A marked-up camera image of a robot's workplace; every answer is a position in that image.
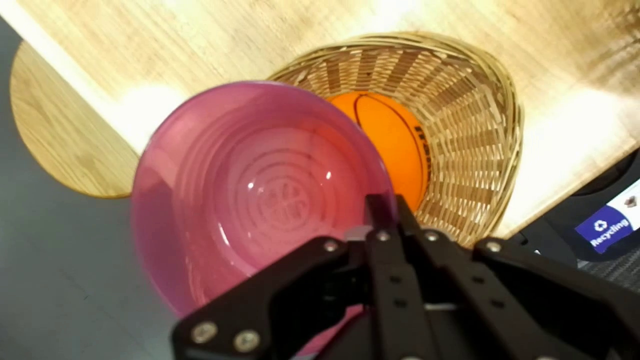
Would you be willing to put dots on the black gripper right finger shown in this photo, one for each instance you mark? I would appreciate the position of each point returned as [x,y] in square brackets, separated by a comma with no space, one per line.
[532,301]

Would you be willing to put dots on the orange plush basketball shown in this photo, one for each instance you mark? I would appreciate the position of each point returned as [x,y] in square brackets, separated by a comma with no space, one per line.
[392,141]

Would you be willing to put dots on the small brown wicker basket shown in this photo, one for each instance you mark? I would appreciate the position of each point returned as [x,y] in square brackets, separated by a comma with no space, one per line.
[467,133]

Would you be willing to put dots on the wooden stool with red legs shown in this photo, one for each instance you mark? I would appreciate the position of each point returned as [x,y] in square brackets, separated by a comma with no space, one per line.
[67,133]

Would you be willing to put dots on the pink translucent plastic bowl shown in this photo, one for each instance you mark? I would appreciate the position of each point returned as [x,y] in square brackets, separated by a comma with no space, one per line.
[221,200]

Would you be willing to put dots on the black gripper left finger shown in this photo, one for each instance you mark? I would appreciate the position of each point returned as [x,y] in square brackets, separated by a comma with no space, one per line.
[266,293]

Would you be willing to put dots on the black recycling bin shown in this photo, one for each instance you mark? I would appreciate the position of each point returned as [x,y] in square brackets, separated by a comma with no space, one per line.
[601,227]

